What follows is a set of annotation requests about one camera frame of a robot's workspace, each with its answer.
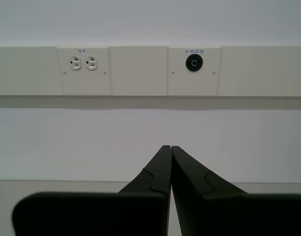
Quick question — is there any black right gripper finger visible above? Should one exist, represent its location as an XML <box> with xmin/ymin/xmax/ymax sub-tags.
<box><xmin>171</xmin><ymin>145</ymin><xmax>301</xmax><ymax>236</ymax></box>
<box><xmin>12</xmin><ymin>145</ymin><xmax>171</xmax><ymax>236</ymax></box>

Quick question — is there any beige duplex outlet plate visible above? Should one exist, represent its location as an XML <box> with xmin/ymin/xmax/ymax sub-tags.
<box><xmin>56</xmin><ymin>46</ymin><xmax>112</xmax><ymax>96</ymax></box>

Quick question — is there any beige round socket plate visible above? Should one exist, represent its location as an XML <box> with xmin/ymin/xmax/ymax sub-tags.
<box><xmin>166</xmin><ymin>46</ymin><xmax>222</xmax><ymax>97</ymax></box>

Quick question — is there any beige blank cover plate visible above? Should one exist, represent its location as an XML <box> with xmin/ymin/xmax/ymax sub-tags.
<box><xmin>108</xmin><ymin>46</ymin><xmax>169</xmax><ymax>96</ymax></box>

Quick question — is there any white power receptacle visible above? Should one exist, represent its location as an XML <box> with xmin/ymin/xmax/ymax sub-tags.
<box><xmin>85</xmin><ymin>56</ymin><xmax>99</xmax><ymax>71</ymax></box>
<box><xmin>68</xmin><ymin>56</ymin><xmax>83</xmax><ymax>71</ymax></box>

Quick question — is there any black round twist-lock socket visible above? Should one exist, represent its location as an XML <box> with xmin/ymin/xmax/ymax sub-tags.
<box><xmin>185</xmin><ymin>54</ymin><xmax>204</xmax><ymax>73</ymax></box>

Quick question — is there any beige wall cable raceway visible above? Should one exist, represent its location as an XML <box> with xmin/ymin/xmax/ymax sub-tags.
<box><xmin>0</xmin><ymin>45</ymin><xmax>301</xmax><ymax>97</ymax></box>

